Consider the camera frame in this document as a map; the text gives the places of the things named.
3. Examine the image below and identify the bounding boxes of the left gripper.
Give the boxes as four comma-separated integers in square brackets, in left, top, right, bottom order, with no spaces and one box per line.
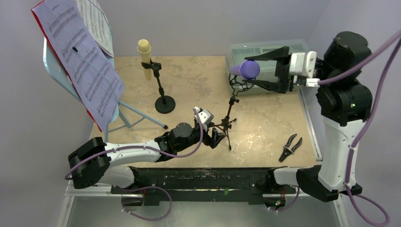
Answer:
[176,122,225,152]

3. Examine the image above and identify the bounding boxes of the purple microphone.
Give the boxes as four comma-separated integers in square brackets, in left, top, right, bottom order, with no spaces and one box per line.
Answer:
[228,60,261,79]

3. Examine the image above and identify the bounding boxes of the black tripod microphone stand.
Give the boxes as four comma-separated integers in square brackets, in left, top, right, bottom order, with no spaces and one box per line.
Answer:
[212,73,254,151]

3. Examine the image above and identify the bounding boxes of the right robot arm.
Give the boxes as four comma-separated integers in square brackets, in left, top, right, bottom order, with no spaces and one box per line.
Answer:
[244,31,373,202]

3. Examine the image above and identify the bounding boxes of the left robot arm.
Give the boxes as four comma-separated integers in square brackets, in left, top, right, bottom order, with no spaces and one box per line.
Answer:
[65,122,226,193]

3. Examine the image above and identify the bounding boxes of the translucent green storage box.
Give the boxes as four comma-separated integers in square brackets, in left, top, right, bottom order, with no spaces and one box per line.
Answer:
[226,40,311,95]

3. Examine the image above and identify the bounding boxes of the black round-base clamp stand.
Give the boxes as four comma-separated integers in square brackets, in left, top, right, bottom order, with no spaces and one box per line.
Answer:
[141,60,175,114]

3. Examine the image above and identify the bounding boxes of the black pliers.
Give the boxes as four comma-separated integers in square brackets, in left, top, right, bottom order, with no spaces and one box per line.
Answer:
[279,134,303,162]

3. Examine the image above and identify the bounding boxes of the white sheet music page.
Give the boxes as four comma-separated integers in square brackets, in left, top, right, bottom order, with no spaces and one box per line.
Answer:
[75,0,114,57]

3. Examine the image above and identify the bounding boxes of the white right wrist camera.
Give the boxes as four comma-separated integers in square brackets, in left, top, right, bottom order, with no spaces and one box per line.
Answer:
[288,51,320,87]

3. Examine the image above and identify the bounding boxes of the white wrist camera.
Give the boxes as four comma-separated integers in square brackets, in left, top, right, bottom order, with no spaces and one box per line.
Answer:
[288,51,320,87]
[193,106,214,131]

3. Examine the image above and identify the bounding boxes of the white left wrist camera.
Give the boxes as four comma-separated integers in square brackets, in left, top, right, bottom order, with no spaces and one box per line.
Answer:
[193,106,214,131]

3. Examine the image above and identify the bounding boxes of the black mounting rail base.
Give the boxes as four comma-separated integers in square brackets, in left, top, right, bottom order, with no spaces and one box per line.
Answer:
[111,167,296,207]

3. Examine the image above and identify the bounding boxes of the cream recorder flute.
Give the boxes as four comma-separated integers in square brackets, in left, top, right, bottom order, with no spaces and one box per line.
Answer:
[137,39,152,81]

